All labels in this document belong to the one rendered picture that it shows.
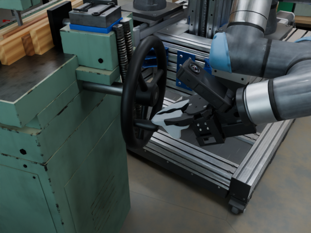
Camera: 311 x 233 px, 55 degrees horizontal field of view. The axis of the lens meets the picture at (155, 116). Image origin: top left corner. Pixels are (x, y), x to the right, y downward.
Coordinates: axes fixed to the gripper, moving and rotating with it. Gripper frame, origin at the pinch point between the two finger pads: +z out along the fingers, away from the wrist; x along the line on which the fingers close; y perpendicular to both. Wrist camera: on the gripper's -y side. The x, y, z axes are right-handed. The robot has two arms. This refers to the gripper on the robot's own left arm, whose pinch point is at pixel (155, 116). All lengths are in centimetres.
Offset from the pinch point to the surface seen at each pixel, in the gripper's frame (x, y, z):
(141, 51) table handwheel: 7.0, -12.5, -0.2
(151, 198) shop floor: 37, 66, 56
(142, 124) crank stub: -1.3, 0.5, 3.3
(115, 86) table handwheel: 9.4, -5.9, 13.5
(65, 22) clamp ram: 14.5, -24.7, 20.8
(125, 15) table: 41.4, -17.1, 21.2
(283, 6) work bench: 288, 69, 6
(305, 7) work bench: 289, 78, -12
